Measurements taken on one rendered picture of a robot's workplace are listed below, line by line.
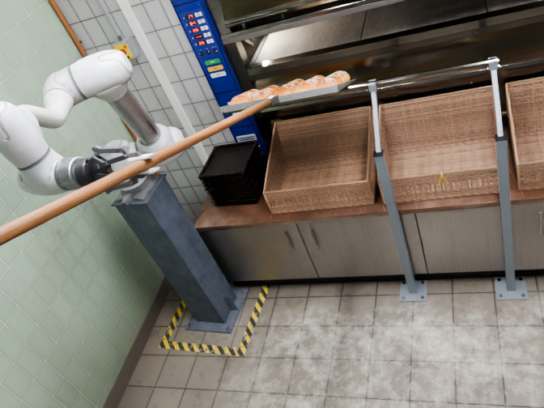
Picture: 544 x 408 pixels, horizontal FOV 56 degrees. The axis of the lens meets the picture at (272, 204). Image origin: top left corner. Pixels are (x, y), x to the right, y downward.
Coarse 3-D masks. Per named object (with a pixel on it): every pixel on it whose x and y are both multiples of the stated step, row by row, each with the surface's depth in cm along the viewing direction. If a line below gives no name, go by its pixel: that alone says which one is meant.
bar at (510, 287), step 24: (432, 72) 209; (456, 72) 207; (312, 96) 229; (504, 144) 199; (384, 168) 220; (504, 168) 206; (384, 192) 229; (504, 192) 214; (504, 216) 223; (504, 240) 233; (408, 264) 258; (504, 264) 248; (408, 288) 271; (504, 288) 257
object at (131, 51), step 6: (114, 42) 273; (120, 42) 269; (126, 42) 267; (132, 42) 272; (114, 48) 271; (120, 48) 270; (126, 48) 269; (132, 48) 271; (126, 54) 272; (132, 54) 272
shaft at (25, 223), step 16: (240, 112) 185; (256, 112) 195; (208, 128) 161; (224, 128) 170; (176, 144) 143; (192, 144) 150; (144, 160) 129; (160, 160) 135; (112, 176) 117; (128, 176) 122; (80, 192) 108; (96, 192) 112; (48, 208) 99; (64, 208) 103; (16, 224) 92; (32, 224) 95; (0, 240) 89
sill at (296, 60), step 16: (480, 16) 228; (496, 16) 224; (512, 16) 222; (528, 16) 221; (400, 32) 243; (416, 32) 237; (432, 32) 235; (448, 32) 233; (336, 48) 254; (352, 48) 249; (368, 48) 247; (256, 64) 272; (272, 64) 265; (288, 64) 263; (304, 64) 261
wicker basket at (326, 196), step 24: (288, 120) 283; (312, 120) 279; (336, 120) 275; (360, 120) 271; (288, 144) 290; (312, 144) 286; (336, 144) 281; (360, 144) 277; (288, 168) 295; (312, 168) 287; (336, 168) 280; (360, 168) 273; (264, 192) 261; (288, 192) 257; (312, 192) 254; (336, 192) 265; (360, 192) 247
